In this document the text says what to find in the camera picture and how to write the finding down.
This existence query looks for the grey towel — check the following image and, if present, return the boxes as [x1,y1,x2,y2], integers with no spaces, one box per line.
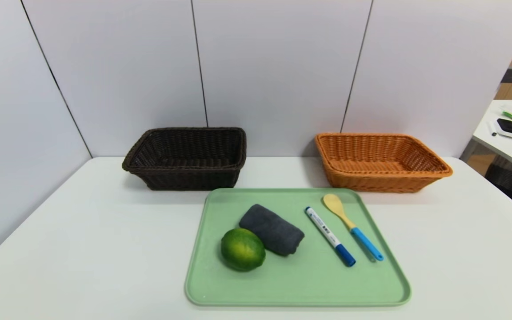
[239,204,305,257]

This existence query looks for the green lime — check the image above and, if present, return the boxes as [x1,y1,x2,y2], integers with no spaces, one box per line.
[220,228,266,272]

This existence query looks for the white marker with blue cap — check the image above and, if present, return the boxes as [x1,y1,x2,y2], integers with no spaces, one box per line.
[305,206,356,268]

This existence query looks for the dark brown wicker basket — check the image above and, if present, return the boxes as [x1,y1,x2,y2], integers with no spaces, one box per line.
[122,127,247,191]

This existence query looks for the orange wicker basket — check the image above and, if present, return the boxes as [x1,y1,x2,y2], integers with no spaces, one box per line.
[314,132,453,193]

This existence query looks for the light green plastic tray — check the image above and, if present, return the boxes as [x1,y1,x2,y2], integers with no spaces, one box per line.
[184,188,412,307]

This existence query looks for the white side table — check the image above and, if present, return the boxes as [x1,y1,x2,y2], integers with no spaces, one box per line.
[472,99,512,175]

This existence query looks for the black device with white rim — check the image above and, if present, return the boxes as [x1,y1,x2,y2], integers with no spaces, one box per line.
[494,117,512,139]

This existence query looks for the wooden spoon with blue handle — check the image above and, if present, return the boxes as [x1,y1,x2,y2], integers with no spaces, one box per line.
[322,193,384,262]

